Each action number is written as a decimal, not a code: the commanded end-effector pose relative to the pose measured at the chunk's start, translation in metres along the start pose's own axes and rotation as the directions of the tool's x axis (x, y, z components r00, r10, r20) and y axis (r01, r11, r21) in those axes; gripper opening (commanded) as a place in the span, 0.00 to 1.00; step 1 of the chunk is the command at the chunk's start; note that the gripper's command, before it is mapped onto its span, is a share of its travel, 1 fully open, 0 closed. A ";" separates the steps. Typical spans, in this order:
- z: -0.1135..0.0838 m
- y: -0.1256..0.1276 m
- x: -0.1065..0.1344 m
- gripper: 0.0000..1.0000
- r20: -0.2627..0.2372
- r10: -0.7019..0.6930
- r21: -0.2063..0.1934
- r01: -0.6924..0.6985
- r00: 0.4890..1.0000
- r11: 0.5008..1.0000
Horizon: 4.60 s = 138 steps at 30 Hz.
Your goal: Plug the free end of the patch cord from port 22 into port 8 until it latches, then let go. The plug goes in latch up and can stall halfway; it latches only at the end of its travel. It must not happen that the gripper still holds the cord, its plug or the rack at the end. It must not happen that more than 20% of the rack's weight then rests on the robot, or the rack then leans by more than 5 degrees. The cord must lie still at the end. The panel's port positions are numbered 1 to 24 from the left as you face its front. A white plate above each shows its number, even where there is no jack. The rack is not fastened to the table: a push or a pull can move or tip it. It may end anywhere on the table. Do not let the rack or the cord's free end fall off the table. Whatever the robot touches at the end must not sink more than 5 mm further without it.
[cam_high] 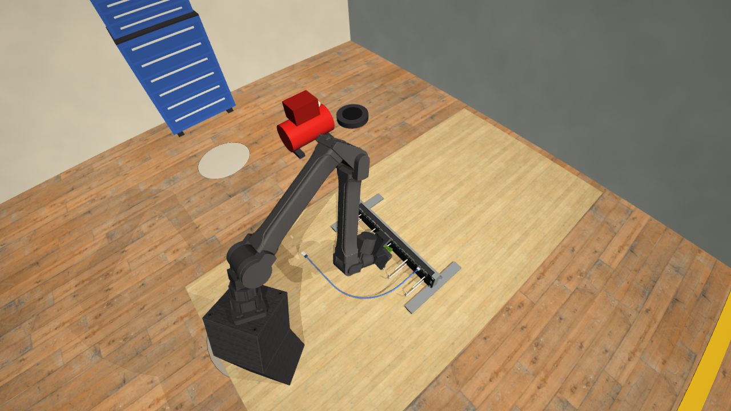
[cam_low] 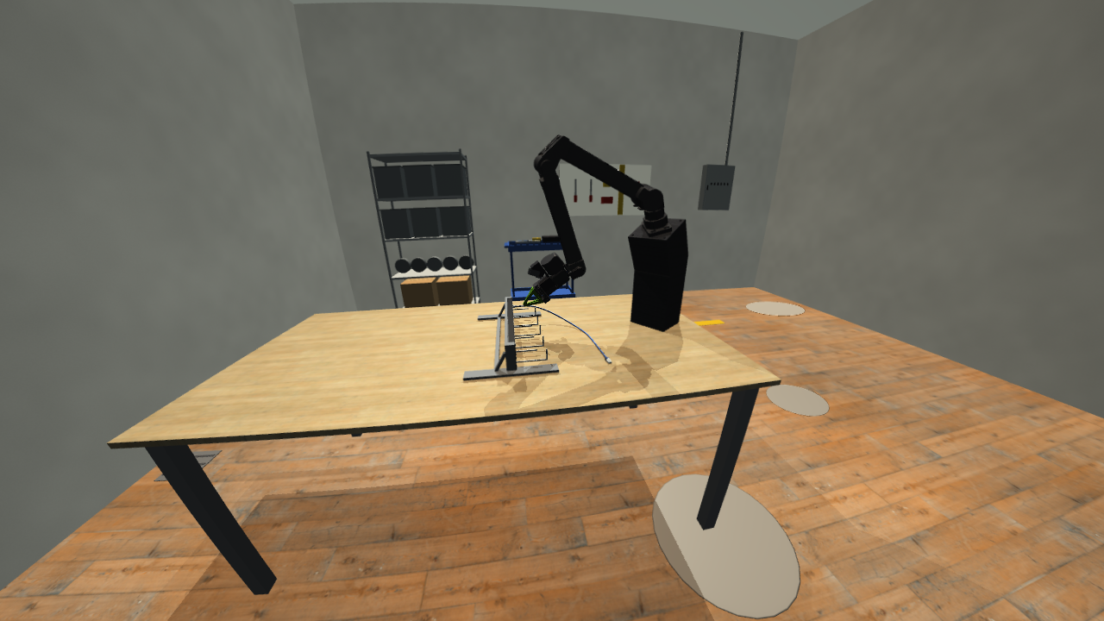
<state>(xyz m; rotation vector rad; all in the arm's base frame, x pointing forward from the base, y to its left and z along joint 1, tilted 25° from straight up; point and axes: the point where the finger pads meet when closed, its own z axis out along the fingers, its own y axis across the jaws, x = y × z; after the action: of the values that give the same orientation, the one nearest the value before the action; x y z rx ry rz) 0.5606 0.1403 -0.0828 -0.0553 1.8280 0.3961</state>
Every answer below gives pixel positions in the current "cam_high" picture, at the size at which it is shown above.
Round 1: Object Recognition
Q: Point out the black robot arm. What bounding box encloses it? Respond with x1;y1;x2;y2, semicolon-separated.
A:
226;134;391;325

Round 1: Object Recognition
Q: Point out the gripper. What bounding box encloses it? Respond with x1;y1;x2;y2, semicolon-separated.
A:
371;246;393;270

